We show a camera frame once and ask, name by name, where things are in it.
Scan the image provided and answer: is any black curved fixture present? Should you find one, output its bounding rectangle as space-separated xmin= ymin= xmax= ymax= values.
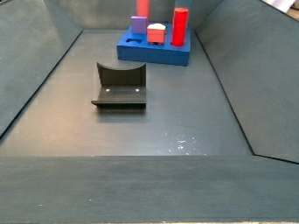
xmin=91 ymin=64 xmax=145 ymax=107

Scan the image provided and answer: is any red square peg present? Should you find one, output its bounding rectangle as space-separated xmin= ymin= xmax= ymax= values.
xmin=136 ymin=0 xmax=149 ymax=17

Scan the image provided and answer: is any blue shape-sorter base block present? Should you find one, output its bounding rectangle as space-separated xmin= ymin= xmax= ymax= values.
xmin=116 ymin=24 xmax=192 ymax=67

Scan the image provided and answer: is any red pentagon peg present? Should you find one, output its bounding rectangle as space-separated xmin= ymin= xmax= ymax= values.
xmin=147 ymin=24 xmax=165 ymax=45

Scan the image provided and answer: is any red hexagonal peg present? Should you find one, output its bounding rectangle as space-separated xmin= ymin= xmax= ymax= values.
xmin=172 ymin=7 xmax=189 ymax=46

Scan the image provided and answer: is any purple peg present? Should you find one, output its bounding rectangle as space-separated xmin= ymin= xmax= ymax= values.
xmin=131 ymin=16 xmax=148 ymax=34

